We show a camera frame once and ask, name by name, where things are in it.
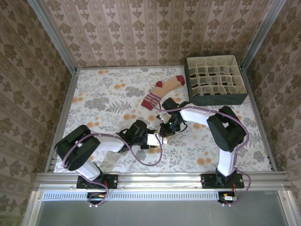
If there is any dark fabric divided organizer box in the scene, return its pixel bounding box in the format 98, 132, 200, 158
183, 54, 248, 106

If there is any aluminium front rail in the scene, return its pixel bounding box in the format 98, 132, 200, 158
35, 171, 289, 192

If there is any aluminium right side rail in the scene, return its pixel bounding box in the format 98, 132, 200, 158
239, 68, 278, 171

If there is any aluminium left side rail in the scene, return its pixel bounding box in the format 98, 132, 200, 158
44, 68, 79, 174

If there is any aluminium left corner post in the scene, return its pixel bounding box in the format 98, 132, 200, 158
28, 0, 78, 73

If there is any grey metal panel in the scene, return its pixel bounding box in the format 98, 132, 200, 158
23, 190, 294, 226

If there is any aluminium rail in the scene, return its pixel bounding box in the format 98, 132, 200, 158
44, 68, 79, 174
239, 68, 278, 171
35, 171, 289, 192

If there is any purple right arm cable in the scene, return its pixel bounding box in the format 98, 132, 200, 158
152, 100, 251, 208

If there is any aluminium right corner post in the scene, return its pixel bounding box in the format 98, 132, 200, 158
241, 0, 286, 71

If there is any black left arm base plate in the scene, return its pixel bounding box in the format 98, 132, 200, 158
77, 174, 119, 190

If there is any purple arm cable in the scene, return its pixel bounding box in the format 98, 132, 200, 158
62, 133, 164, 209
152, 100, 251, 208

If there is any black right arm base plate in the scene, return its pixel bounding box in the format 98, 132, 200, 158
201, 173, 245, 189

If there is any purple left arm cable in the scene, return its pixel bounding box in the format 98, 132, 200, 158
62, 133, 164, 209

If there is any aluminium corner post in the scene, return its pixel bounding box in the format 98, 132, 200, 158
28, 0, 78, 73
241, 0, 286, 71

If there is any floral patterned tablecloth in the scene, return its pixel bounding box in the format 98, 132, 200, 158
53, 67, 273, 174

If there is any perforated grey cable duct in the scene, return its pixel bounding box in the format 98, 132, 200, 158
42, 192, 280, 201

